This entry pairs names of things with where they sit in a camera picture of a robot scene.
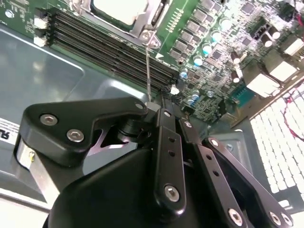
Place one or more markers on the metal socket cover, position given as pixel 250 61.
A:
pixel 142 23

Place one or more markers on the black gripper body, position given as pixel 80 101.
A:
pixel 107 190

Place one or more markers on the silver CPU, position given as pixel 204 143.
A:
pixel 116 9

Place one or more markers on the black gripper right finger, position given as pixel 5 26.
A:
pixel 209 164

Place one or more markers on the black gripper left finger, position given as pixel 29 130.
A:
pixel 71 114

